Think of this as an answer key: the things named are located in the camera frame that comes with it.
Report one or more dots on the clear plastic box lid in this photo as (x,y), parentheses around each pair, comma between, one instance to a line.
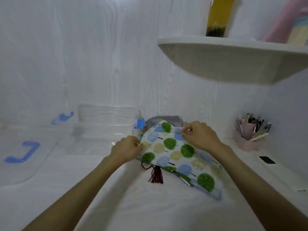
(24,153)

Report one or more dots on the person's right thumb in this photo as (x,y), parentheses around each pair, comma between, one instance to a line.
(187,135)

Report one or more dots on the grey fabric bag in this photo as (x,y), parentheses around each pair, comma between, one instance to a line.
(166,120)

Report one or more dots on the pink pen holder cup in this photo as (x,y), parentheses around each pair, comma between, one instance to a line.
(247,141)

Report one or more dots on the person's left fingers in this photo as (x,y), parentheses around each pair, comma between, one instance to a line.
(137,143)

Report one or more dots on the clear plastic storage box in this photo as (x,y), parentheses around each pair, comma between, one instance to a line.
(105,128)

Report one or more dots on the person's left forearm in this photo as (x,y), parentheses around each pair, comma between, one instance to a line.
(76,194)

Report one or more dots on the bunch of pens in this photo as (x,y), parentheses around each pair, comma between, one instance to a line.
(253,128)

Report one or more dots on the tree print fabric pouch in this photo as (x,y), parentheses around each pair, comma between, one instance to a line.
(179,156)

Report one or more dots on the person's right hand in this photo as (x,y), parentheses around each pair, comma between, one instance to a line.
(201,136)

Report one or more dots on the person's right forearm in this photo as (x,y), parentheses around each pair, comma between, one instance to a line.
(259,190)

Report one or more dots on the yellow and black plush toy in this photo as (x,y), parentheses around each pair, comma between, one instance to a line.
(220,16)

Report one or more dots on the white corner shelf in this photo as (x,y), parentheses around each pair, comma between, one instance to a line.
(235,60)

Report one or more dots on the dark red tassel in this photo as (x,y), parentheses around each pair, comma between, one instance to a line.
(156,176)

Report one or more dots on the pastel rainbow plush toy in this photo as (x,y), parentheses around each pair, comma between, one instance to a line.
(288,24)

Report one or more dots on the small black rectangular object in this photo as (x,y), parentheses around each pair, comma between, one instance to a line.
(267,160)

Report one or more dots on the person's left hand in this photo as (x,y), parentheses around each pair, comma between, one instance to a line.
(125,149)

